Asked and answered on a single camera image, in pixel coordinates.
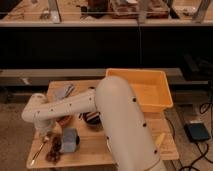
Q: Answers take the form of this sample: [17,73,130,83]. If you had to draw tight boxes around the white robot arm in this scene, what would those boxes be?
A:
[22,76,167,171]

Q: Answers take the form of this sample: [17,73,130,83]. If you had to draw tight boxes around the yellow plastic tray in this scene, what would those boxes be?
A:
[106,68,173,113]

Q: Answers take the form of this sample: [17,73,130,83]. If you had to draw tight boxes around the orange bowl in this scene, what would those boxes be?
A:
[56,116,72,127]

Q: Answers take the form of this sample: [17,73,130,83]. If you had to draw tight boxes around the dark red grape bunch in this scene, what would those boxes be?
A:
[46,137,61,164]

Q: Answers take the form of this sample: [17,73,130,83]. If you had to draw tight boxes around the blue sponge block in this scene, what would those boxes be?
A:
[60,128,79,153]

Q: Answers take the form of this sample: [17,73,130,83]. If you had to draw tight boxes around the grey folded cloth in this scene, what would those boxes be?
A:
[54,84,75,101]

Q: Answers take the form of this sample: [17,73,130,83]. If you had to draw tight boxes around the black striped bowl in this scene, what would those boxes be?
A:
[83,112,101,125]

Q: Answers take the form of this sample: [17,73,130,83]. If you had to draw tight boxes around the yellow banana toy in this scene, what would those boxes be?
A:
[155,133,166,148]

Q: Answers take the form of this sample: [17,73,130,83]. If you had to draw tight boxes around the wooden shelf rack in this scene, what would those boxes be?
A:
[0,0,213,27]

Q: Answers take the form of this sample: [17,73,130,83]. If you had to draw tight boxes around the black foot pedal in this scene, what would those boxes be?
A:
[184,123,210,142]

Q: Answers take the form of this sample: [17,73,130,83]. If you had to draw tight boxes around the black floor cable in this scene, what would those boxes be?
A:
[169,99,213,171]

